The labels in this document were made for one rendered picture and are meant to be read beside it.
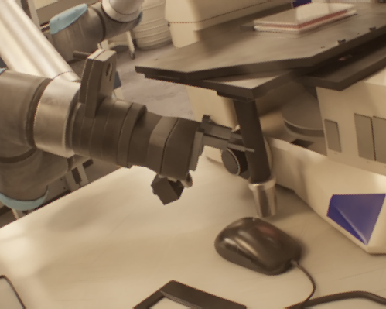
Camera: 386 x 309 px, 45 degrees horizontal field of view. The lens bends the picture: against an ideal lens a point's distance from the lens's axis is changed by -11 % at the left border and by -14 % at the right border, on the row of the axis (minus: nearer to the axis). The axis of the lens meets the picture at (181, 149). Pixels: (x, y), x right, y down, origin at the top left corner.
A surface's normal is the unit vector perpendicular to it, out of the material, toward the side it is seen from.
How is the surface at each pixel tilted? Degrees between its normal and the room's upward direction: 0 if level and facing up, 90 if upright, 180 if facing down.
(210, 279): 0
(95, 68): 70
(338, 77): 0
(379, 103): 90
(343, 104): 90
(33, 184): 119
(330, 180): 49
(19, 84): 36
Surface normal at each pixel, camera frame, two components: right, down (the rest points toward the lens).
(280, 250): 0.05, -0.69
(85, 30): 0.66, 0.12
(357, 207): -0.79, -0.29
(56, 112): -0.10, -0.07
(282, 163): -0.82, 0.41
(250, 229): -0.18, -0.83
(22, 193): 0.42, 0.66
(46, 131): -0.21, 0.42
